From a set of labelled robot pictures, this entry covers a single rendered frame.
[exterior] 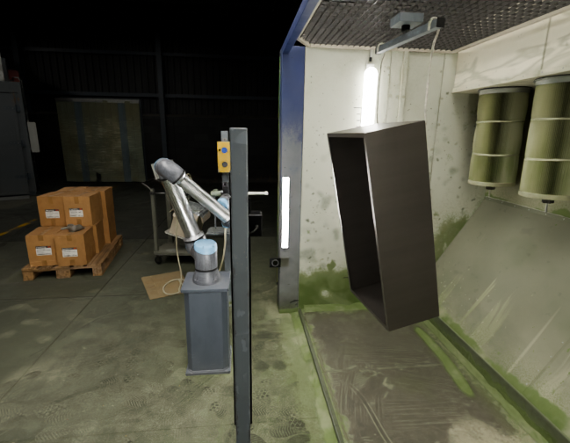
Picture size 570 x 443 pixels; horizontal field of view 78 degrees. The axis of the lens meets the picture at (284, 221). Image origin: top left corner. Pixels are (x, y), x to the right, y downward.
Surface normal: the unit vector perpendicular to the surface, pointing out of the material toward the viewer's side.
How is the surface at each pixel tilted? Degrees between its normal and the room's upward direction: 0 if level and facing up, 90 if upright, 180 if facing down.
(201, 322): 90
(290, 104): 90
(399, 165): 89
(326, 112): 90
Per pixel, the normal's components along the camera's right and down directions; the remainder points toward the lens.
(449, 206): 0.11, 0.25
